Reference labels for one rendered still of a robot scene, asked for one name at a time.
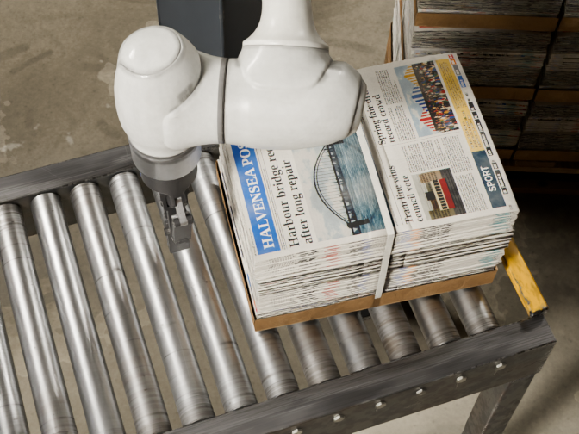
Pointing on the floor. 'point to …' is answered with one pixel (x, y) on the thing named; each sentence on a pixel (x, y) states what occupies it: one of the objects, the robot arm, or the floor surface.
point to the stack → (508, 77)
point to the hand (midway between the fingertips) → (177, 234)
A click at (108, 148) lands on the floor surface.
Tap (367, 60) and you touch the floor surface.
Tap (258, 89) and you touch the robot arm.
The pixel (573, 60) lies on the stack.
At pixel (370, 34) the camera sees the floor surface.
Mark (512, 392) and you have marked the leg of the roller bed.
